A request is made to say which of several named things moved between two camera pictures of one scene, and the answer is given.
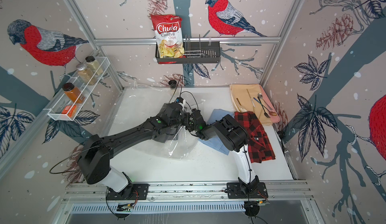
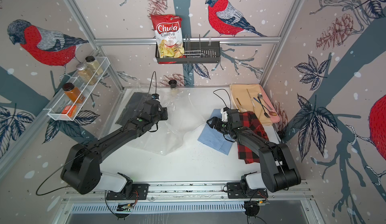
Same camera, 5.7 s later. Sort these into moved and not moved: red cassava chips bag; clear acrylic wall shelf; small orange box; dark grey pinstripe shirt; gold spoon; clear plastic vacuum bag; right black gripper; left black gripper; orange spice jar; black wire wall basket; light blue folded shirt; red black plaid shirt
Moved: clear plastic vacuum bag; right black gripper; dark grey pinstripe shirt; left black gripper
Not moved: gold spoon; small orange box; black wire wall basket; red black plaid shirt; light blue folded shirt; red cassava chips bag; clear acrylic wall shelf; orange spice jar
